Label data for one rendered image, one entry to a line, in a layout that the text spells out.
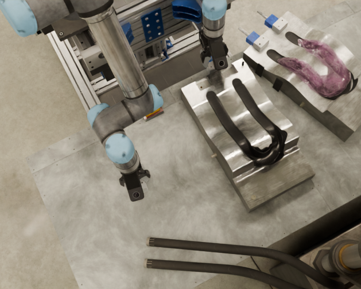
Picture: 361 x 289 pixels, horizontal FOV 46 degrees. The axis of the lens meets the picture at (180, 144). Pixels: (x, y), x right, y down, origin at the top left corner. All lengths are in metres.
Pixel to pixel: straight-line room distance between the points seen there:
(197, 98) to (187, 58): 0.89
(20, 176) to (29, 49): 0.83
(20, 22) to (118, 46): 0.25
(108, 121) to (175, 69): 1.21
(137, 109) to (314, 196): 0.71
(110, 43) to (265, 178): 0.71
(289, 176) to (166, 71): 1.13
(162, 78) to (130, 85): 1.18
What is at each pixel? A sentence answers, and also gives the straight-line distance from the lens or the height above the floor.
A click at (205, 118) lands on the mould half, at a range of 1.53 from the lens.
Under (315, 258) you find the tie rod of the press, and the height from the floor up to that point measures 0.82.
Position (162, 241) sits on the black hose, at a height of 0.84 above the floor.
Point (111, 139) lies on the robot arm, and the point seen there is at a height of 1.20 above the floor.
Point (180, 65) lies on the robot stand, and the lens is 2.41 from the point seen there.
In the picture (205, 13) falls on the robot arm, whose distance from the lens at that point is 1.40.
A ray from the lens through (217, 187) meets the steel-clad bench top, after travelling 1.54.
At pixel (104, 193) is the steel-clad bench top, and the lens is 1.57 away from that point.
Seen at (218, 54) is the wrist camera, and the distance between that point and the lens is 1.53.
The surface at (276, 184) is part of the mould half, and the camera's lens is 1.50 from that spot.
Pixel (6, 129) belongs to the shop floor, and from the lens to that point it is 2.72.
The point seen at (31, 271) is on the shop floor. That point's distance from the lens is 2.47.
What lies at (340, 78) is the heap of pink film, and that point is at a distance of 1.66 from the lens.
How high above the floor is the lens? 2.30
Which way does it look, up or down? 70 degrees down
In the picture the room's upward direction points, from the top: 8 degrees counter-clockwise
